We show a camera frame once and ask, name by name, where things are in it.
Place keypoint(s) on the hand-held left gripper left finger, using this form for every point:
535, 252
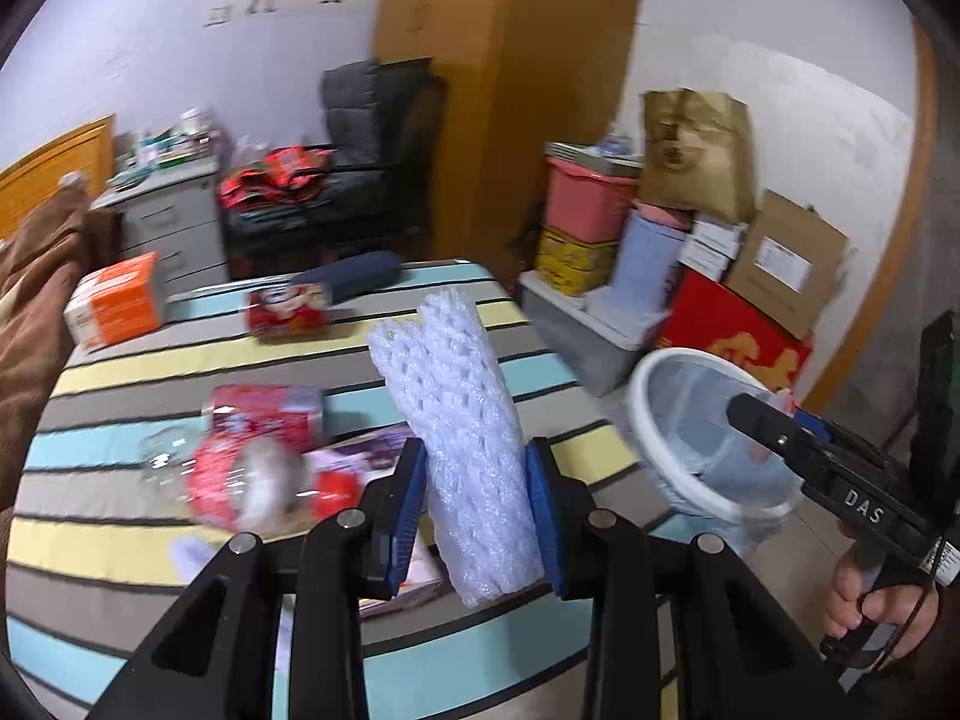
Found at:
402, 540

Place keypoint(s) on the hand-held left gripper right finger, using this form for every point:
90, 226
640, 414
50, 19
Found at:
544, 540

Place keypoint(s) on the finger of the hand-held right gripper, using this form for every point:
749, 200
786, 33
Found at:
821, 431
765, 427

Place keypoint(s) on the purple drink carton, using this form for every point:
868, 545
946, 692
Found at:
375, 448

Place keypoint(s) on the white round waste bin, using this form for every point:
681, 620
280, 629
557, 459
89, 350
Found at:
660, 427

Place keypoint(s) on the white foam net sleeve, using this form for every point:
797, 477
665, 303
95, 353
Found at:
465, 427

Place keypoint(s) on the person's right hand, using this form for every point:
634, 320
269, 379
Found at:
840, 600

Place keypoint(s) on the red gift box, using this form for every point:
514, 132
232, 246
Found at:
712, 322

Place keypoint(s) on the brown cardboard box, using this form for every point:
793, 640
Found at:
787, 262

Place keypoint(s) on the clear bottle with red label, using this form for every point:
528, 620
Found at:
240, 487

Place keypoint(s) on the white flat box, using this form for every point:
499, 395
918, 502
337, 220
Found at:
622, 315

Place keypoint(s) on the stack of white boxes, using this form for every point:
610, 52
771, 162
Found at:
712, 247

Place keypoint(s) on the red printed can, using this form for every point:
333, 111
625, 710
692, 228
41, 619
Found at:
262, 412
289, 309

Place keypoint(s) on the pale blue cylinder box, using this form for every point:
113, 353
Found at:
649, 262

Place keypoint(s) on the grey plastic storage box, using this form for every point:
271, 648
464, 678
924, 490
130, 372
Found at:
570, 330

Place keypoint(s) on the yellow printed box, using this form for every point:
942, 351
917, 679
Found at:
574, 259

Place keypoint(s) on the grey door curtain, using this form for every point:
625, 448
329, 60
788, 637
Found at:
949, 202

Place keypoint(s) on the brown paper bag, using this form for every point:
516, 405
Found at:
697, 157

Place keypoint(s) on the striped bed sheet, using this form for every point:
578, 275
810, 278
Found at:
187, 360

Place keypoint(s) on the pink plastic tub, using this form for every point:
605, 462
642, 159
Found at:
589, 199

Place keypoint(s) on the striped tub lid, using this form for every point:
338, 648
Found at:
585, 151

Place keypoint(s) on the orange and white box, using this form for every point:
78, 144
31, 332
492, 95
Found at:
112, 300

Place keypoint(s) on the grey drawer cabinet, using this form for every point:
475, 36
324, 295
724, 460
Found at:
172, 229

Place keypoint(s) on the red shopping bags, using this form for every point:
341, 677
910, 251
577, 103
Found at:
277, 172

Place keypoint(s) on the wooden wardrobe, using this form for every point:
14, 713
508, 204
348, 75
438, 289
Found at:
510, 90

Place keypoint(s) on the dark padded armchair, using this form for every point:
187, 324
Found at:
360, 112

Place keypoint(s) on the brown blanket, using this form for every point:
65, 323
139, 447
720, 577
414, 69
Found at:
37, 300

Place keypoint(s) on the wooden headboard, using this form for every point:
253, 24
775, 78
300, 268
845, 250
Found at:
52, 165

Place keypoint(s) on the wooden door frame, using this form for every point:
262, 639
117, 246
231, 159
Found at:
885, 240

